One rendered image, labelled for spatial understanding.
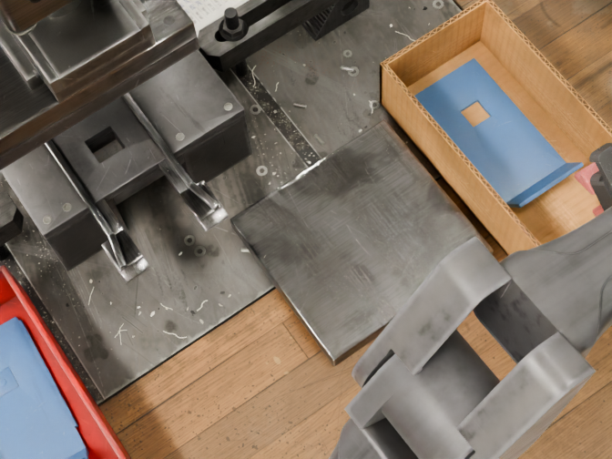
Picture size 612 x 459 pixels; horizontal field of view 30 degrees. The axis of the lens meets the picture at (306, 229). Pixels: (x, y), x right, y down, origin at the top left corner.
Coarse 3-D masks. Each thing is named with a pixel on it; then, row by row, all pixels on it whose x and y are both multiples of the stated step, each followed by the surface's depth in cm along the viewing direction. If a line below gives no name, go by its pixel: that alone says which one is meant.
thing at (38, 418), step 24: (0, 336) 99; (24, 336) 99; (0, 360) 98; (24, 360) 98; (24, 384) 97; (48, 384) 97; (0, 408) 96; (24, 408) 96; (48, 408) 96; (0, 432) 96; (24, 432) 96; (48, 432) 95; (72, 432) 95; (0, 456) 95; (24, 456) 95; (48, 456) 95; (72, 456) 94
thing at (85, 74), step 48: (96, 0) 79; (144, 0) 84; (0, 48) 83; (48, 48) 78; (96, 48) 78; (144, 48) 80; (192, 48) 86; (0, 96) 81; (48, 96) 81; (96, 96) 83; (0, 144) 81
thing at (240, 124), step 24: (240, 120) 99; (96, 144) 99; (120, 144) 99; (216, 144) 100; (240, 144) 103; (192, 168) 101; (216, 168) 103; (120, 216) 100; (48, 240) 95; (72, 240) 98; (96, 240) 100; (72, 264) 101
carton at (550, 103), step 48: (480, 0) 103; (432, 48) 104; (480, 48) 108; (528, 48) 101; (384, 96) 105; (528, 96) 106; (576, 96) 98; (432, 144) 101; (576, 144) 103; (480, 192) 97; (576, 192) 102; (528, 240) 94
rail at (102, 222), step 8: (48, 144) 97; (56, 152) 97; (56, 160) 96; (64, 160) 96; (64, 168) 96; (72, 176) 96; (72, 184) 95; (80, 184) 95; (80, 192) 95; (88, 200) 95; (88, 208) 94; (96, 208) 94; (96, 216) 94; (104, 224) 94; (104, 232) 95; (112, 232) 93
